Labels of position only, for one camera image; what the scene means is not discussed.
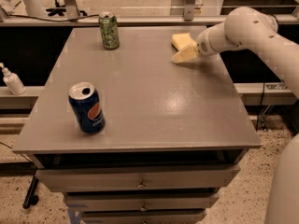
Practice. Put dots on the blue pepsi can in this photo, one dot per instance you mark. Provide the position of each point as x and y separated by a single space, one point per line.
85 102

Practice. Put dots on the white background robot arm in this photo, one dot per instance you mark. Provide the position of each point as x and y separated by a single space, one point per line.
33 9

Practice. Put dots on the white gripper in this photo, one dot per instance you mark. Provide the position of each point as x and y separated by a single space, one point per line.
204 44

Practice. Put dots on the green soda can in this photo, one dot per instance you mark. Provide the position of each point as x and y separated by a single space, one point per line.
109 30

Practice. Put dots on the white pump bottle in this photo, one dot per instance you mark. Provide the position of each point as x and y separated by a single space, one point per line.
12 81

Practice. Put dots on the yellow sponge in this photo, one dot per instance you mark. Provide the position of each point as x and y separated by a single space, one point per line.
179 41

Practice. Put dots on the grey drawer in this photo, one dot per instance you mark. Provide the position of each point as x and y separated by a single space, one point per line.
141 202
138 178
190 216

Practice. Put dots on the top grey drawer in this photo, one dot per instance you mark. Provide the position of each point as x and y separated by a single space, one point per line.
138 178

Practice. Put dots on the bottom grey drawer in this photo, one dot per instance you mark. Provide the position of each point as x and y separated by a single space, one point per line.
190 216

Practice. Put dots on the grey drawer cabinet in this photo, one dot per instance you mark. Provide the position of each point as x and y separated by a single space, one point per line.
157 113

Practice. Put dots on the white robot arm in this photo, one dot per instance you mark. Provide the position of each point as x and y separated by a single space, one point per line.
247 28

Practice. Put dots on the middle grey drawer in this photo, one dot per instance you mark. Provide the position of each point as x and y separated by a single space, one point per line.
141 202

